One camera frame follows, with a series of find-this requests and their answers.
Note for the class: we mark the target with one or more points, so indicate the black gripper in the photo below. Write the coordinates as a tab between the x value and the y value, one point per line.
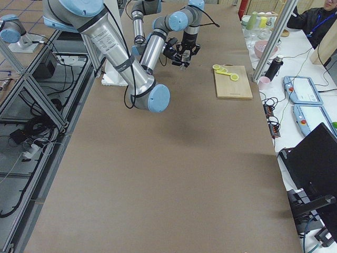
169	54
189	45

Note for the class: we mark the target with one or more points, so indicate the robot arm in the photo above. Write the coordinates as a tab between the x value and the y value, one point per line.
91	18
174	35

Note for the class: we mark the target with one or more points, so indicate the green plastic cup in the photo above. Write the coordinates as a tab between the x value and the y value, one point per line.
252	20

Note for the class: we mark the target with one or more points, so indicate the yellow plastic cup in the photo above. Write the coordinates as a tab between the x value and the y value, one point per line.
263	22

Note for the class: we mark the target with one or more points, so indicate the pink plastic cup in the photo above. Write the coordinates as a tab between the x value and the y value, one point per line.
263	82

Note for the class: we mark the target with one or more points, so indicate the yellow plastic spoon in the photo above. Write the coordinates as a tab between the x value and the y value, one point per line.
228	74

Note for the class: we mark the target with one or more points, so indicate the bamboo cutting board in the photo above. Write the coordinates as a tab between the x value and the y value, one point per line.
228	89

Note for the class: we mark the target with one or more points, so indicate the pink bowl with ice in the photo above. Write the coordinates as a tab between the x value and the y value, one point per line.
260	46

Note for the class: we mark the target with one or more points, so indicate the black thermos bottle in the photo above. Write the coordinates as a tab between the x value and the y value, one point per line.
274	67

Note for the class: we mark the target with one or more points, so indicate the far blue teach pendant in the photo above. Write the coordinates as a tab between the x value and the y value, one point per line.
301	90

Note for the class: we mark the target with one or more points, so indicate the blue teach pendant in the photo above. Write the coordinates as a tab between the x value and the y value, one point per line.
309	116
301	90

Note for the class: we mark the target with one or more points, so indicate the person in black jacket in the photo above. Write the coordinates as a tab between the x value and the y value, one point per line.
314	22

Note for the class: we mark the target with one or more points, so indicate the near blue teach pendant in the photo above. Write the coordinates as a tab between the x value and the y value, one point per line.
309	116

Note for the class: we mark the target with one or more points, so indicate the black computer monitor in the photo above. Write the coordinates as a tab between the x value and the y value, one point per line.
312	167

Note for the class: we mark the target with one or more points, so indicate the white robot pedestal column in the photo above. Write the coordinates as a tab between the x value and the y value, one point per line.
111	76

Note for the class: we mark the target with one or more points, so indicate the aluminium frame post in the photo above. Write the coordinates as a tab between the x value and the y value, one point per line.
279	26

